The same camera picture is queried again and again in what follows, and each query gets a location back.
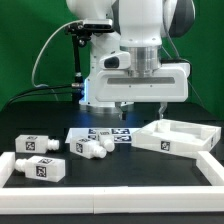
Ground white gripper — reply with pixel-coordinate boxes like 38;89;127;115
90;62;190;120

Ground camera on black stand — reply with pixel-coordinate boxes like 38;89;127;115
65;19;114;89

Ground grey camera cable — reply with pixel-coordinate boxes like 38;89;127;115
30;19;84;88

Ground white square tabletop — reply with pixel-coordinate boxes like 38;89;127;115
132;119;221;158

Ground white marker sheet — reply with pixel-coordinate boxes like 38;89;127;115
65;128;137;143

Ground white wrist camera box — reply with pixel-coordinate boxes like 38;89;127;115
99;51;131;69

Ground white U-shaped fence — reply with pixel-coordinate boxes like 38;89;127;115
0;151;224;214

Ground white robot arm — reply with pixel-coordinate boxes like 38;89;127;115
66;0;195;117

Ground black cables on table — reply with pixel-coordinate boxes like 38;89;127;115
6;83;84;106

